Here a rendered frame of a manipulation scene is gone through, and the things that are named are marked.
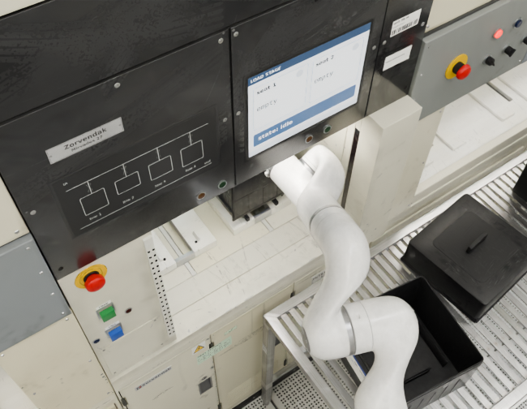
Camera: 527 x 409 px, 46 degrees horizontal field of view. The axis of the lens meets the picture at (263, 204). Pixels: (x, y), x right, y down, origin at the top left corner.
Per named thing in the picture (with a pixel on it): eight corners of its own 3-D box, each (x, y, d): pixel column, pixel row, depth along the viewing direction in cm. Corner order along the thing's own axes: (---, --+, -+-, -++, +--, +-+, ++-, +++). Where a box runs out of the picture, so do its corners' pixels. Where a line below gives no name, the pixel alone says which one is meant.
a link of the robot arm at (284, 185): (291, 148, 154) (264, 174, 155) (324, 182, 148) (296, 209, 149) (303, 159, 161) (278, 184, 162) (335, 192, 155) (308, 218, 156)
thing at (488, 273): (475, 324, 181) (489, 303, 171) (399, 259, 194) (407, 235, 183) (533, 266, 193) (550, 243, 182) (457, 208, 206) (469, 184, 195)
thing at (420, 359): (329, 341, 177) (336, 314, 164) (409, 303, 185) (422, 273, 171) (383, 430, 163) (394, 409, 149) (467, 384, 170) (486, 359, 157)
